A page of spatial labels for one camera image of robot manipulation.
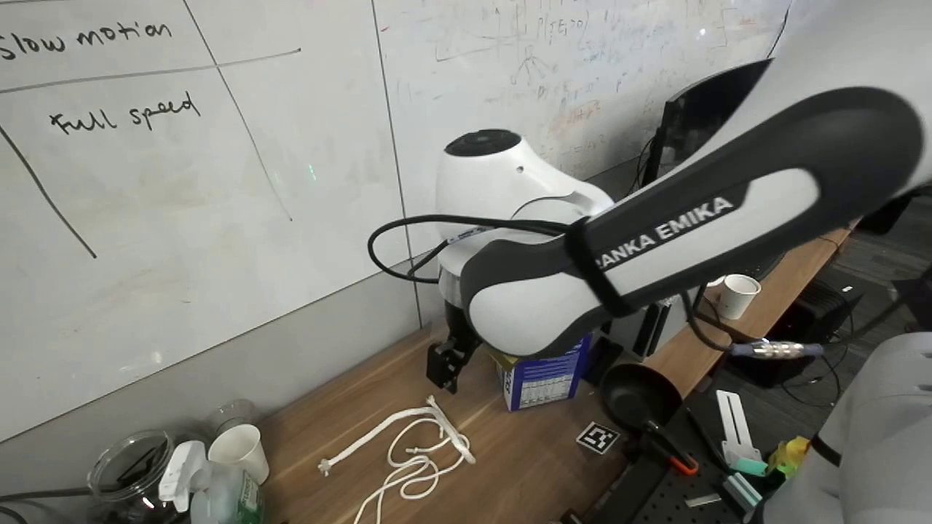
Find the clear glass jar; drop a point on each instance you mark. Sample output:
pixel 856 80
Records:
pixel 125 466

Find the black white fiducial tag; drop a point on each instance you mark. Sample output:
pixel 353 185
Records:
pixel 597 437

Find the black computer under desk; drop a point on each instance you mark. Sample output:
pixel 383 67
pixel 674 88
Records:
pixel 815 308

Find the yellow green toy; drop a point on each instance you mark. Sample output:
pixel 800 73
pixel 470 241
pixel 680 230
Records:
pixel 790 453

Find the blue cardboard box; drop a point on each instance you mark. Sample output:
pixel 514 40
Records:
pixel 543 383

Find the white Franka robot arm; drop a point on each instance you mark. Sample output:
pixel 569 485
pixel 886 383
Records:
pixel 543 310

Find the clear plastic cup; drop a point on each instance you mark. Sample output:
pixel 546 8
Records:
pixel 233 411

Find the white whiteboard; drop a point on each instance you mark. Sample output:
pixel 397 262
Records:
pixel 192 243

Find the silver metal toaster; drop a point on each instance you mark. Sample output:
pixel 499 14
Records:
pixel 650 331

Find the white plastic strip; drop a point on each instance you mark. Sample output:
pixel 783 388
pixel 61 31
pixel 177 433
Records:
pixel 735 418

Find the teal plastic object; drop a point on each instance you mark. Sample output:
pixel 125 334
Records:
pixel 745 491

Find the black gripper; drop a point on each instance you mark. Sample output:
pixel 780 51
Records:
pixel 457 340

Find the black computer monitor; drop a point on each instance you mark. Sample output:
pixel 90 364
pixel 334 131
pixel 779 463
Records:
pixel 713 104

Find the white paper cup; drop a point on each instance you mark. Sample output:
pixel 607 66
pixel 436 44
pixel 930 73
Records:
pixel 240 453
pixel 736 294

